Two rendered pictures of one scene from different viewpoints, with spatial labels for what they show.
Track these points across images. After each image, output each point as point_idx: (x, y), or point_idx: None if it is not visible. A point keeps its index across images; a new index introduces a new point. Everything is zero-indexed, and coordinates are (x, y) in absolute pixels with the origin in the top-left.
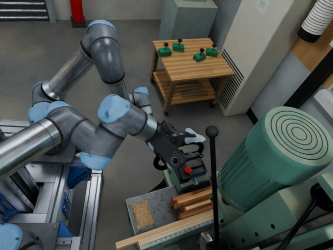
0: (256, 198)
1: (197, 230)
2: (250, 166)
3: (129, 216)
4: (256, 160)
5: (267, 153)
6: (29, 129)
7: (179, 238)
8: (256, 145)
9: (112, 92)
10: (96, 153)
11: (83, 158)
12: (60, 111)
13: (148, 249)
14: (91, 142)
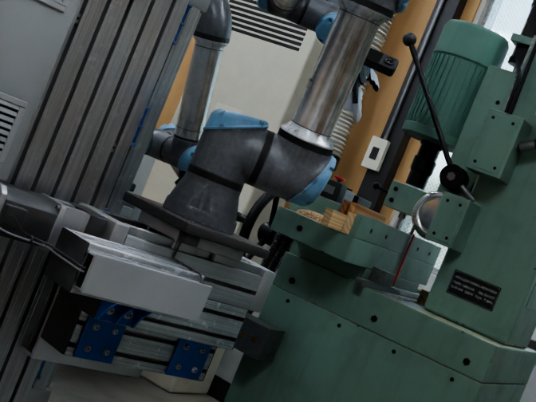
0: (467, 105)
1: (391, 251)
2: (456, 62)
3: (299, 220)
4: (462, 48)
5: (470, 33)
6: None
7: (377, 253)
8: (456, 36)
9: (208, 64)
10: None
11: (334, 17)
12: None
13: (359, 240)
14: (334, 5)
